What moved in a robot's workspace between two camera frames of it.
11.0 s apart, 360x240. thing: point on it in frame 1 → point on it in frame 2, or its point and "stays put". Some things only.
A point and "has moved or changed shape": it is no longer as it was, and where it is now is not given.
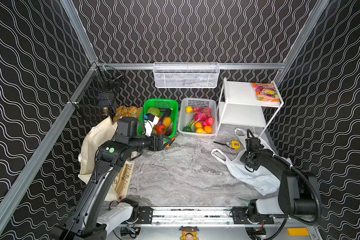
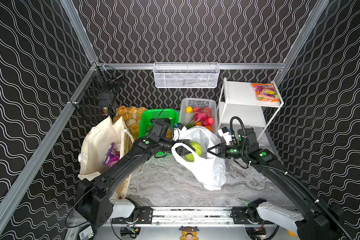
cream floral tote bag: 92,138 stays put
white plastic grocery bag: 264,182 → 209,168
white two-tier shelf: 241,102 stays put
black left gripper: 159,142 → 178,149
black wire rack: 100,90 stays put
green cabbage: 154,111 → 189,157
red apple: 209,121 stays put
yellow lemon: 189,109 stays put
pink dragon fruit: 201,113 stays put
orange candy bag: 266,92 stays put
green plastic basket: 172,104 has moved or changed shape
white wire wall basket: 186,75 stays put
